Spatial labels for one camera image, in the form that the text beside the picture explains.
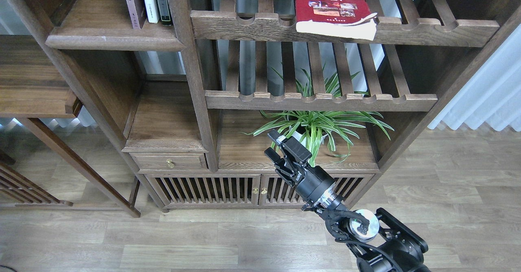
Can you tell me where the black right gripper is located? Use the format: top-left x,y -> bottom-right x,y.
264,130 -> 338,211

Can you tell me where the red book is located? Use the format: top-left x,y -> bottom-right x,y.
295,0 -> 377,41

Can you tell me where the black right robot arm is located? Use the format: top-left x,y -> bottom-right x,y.
265,130 -> 429,272

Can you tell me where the white plant pot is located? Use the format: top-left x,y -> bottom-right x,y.
292,127 -> 328,149

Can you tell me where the green spider plant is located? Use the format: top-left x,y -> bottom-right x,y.
240,62 -> 395,169

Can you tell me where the brass drawer knob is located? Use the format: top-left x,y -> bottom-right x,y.
166,159 -> 175,168

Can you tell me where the dark wooden bookshelf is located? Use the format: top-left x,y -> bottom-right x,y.
6,0 -> 520,211

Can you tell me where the dark grey upright book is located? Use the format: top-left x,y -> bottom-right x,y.
157,0 -> 172,26

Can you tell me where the white curtain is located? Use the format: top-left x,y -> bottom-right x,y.
428,26 -> 521,132

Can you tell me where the white upright book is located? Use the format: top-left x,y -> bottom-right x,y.
144,0 -> 160,24

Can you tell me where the wooden side table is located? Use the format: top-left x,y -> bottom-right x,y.
0,35 -> 141,217

